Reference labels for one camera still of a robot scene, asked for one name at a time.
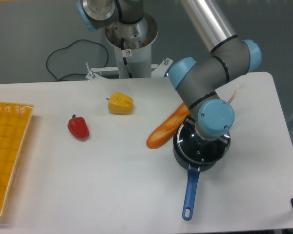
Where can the glass pot lid blue knob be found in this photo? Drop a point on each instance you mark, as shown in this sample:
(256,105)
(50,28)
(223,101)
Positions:
(194,150)

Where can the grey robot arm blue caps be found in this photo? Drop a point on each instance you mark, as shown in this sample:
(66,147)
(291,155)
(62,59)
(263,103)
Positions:
(195,83)

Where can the orange baguette bread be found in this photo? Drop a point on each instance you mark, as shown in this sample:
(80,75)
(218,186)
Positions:
(164,132)

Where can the yellow bell pepper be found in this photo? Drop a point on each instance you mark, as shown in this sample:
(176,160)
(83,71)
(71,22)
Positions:
(120,104)

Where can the red bell pepper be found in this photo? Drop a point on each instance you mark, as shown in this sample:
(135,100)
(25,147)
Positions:
(78,127)

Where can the green scallion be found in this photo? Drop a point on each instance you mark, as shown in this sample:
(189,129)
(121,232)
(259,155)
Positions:
(236,93)

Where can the yellow woven basket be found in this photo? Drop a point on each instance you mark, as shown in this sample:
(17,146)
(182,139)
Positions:
(14,121)

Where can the dark pot blue handle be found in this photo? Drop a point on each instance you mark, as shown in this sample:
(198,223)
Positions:
(193,172)

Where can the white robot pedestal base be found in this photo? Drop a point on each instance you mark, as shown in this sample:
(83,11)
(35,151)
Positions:
(132,44)

